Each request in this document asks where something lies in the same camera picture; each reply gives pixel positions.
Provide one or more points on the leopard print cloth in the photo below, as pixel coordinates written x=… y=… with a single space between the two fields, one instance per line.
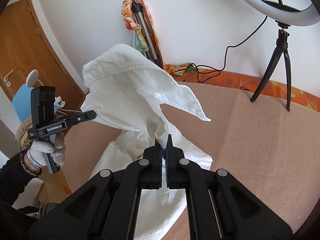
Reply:
x=25 y=143

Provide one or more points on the left forearm dark sleeve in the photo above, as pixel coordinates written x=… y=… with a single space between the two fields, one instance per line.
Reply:
x=15 y=176

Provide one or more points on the colourful scarf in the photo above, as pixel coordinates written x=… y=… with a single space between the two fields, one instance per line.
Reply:
x=138 y=41

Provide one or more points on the light blue chair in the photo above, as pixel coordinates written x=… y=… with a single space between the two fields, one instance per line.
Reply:
x=22 y=103

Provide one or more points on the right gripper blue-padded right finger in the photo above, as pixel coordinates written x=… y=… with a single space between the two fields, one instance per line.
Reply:
x=219 y=206

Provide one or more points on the white clip-on desk lamp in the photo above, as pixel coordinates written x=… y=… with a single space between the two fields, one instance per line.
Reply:
x=33 y=78

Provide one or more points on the beige checked folded cloth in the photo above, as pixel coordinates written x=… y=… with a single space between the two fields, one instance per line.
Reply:
x=22 y=129

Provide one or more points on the ring light on stand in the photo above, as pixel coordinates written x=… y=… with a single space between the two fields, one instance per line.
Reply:
x=285 y=14

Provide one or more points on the orange floral bed sheet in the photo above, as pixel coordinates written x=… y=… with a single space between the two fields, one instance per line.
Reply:
x=250 y=79

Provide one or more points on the white long-sleeve shirt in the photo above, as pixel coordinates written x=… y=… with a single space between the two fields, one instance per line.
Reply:
x=126 y=91

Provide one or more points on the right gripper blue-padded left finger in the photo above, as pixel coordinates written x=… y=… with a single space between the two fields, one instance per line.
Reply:
x=106 y=206

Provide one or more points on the pink bed blanket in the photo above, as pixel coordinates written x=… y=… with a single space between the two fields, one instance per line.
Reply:
x=302 y=214

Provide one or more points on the wooden door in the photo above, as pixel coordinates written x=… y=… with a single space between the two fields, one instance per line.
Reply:
x=25 y=47

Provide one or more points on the left hand white glove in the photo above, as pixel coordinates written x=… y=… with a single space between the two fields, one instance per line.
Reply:
x=35 y=154

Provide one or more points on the folded silver tripod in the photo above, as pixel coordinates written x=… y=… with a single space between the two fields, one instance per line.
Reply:
x=150 y=51

